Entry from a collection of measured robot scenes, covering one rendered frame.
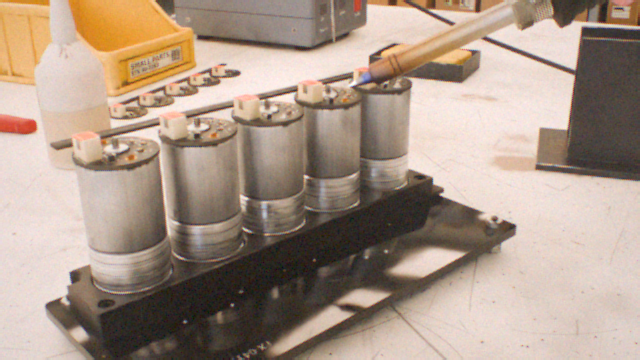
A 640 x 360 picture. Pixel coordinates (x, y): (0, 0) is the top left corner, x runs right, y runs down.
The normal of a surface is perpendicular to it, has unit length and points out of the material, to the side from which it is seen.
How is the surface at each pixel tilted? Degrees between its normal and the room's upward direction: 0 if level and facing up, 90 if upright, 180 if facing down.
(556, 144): 0
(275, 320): 0
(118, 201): 90
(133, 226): 90
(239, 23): 90
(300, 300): 0
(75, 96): 95
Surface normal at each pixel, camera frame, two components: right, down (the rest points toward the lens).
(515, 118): 0.00, -0.92
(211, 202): 0.42, 0.36
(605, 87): -0.31, 0.38
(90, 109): 0.75, 0.26
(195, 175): 0.08, 0.40
